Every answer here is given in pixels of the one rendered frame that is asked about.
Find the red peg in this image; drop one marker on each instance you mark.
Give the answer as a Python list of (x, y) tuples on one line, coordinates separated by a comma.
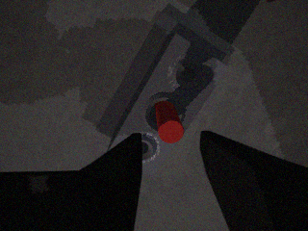
[(169, 124)]

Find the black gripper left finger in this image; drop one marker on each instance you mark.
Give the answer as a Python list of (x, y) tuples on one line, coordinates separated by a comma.
[(102, 196)]

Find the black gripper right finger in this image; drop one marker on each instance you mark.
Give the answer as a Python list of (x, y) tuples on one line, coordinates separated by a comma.
[(255, 190)]

